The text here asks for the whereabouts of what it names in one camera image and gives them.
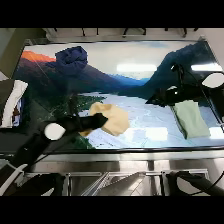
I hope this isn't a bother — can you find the pale green garment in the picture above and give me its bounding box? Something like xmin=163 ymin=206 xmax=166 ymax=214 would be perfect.
xmin=172 ymin=99 xmax=212 ymax=140

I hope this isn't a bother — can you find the dark blue garment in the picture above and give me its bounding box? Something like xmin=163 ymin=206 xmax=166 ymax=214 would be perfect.
xmin=54 ymin=45 xmax=90 ymax=77

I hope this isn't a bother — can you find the pale yellow shirt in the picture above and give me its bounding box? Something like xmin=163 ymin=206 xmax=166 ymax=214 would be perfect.
xmin=79 ymin=101 xmax=131 ymax=138

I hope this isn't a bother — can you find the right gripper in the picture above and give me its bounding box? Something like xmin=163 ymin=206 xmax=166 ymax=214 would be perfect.
xmin=145 ymin=86 xmax=180 ymax=108

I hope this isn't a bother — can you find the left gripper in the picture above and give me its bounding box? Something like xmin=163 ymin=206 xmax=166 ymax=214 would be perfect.
xmin=79 ymin=112 xmax=109 ymax=133

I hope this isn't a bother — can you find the white garment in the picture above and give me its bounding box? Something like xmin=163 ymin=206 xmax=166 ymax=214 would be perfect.
xmin=0 ymin=79 xmax=29 ymax=129

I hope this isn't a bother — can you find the silver frame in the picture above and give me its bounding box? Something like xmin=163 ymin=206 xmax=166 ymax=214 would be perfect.
xmin=0 ymin=150 xmax=224 ymax=197

